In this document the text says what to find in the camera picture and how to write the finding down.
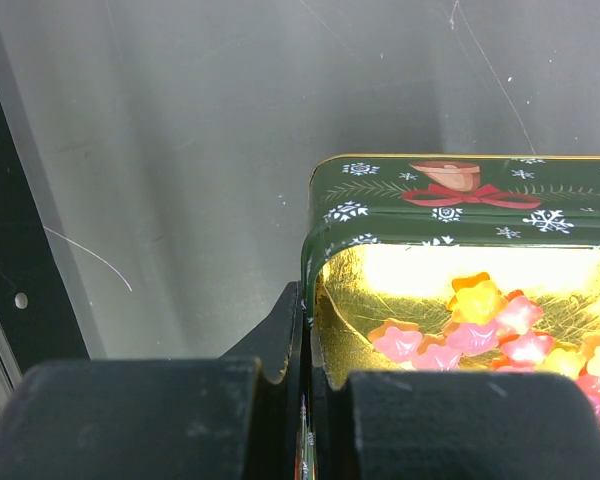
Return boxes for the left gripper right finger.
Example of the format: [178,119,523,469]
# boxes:
[310,334,600,479]

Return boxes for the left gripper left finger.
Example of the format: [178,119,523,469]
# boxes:
[0,282,303,479]

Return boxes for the green tin translucent star candies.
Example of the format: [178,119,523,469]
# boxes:
[302,154,600,479]

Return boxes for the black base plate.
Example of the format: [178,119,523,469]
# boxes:
[0,102,89,371]

